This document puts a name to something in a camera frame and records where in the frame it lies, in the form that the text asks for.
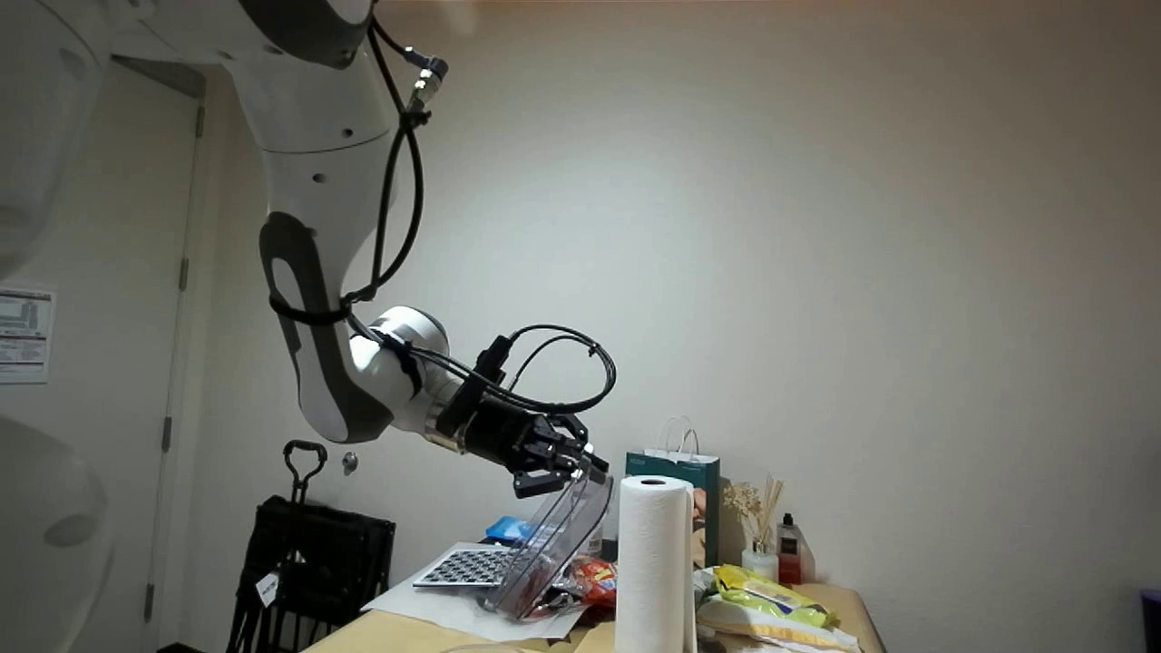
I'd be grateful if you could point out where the green printed gift bag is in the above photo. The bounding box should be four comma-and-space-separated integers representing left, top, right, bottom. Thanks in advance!
625, 426, 724, 572

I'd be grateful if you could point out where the black white checkerboard panel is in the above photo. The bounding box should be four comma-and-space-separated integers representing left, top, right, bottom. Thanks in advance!
408, 545, 529, 594

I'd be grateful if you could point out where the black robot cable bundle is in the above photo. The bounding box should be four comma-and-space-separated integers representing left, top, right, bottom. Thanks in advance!
342, 15, 620, 418

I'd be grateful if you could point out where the beige wooden sticks bundle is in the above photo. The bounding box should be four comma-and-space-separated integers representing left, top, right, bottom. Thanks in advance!
723, 472, 786, 582

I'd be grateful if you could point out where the dark red-capped sauce bottle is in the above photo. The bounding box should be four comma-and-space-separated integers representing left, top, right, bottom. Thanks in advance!
777, 513, 810, 591

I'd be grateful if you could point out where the clear plastic container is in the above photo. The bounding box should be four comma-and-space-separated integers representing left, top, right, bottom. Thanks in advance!
474, 468, 616, 623

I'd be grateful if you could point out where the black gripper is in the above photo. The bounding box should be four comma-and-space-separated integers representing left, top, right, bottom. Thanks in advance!
434, 381, 611, 485

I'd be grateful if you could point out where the green yellow snack bag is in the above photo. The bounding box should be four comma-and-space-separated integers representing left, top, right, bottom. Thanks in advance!
701, 562, 842, 631

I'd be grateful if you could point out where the large white table sheet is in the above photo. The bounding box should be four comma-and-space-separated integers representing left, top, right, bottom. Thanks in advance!
358, 562, 592, 645

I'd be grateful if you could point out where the blue tissue pack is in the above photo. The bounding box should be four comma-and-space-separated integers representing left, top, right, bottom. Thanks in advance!
481, 516, 538, 548

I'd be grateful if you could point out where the white paper towel roll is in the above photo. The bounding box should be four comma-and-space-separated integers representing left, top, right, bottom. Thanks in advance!
611, 472, 701, 653

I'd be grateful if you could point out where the white printed paper sign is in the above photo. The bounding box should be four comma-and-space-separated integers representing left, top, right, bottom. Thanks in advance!
0, 282, 58, 388

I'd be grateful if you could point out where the white door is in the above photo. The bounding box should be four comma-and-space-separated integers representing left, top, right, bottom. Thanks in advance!
0, 52, 208, 653

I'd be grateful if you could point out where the red snack bag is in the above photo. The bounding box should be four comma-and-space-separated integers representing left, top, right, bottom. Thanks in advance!
562, 553, 625, 618

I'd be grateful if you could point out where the white plastic bag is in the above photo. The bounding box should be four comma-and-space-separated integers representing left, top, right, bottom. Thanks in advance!
694, 591, 862, 653

